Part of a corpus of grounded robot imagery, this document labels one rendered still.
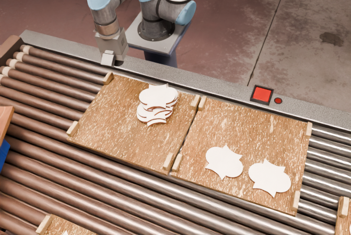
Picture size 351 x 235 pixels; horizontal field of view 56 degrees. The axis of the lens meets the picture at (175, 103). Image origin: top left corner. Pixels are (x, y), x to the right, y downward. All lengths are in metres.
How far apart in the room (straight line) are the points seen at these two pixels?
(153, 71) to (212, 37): 1.57
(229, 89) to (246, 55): 1.47
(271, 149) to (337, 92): 1.56
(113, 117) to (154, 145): 0.21
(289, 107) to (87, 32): 2.28
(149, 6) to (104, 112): 0.52
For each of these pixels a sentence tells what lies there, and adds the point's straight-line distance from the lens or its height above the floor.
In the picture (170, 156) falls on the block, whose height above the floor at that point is 0.96.
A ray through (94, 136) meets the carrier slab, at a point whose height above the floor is 0.94.
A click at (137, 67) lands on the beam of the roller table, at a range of 1.48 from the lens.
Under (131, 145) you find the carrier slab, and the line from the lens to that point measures 1.22.
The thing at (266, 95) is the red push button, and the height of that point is 0.93.
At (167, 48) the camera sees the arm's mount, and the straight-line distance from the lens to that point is 1.59.
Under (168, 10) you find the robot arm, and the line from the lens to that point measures 1.49.
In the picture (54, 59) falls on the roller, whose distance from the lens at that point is 1.65.
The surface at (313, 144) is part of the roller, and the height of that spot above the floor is 0.91.
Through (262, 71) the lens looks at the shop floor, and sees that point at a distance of 2.70.
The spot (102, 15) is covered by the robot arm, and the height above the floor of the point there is 1.33.
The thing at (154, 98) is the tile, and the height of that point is 1.00.
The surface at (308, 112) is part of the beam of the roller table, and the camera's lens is 1.35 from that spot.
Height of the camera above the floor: 1.96
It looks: 52 degrees down
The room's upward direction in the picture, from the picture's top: 7 degrees counter-clockwise
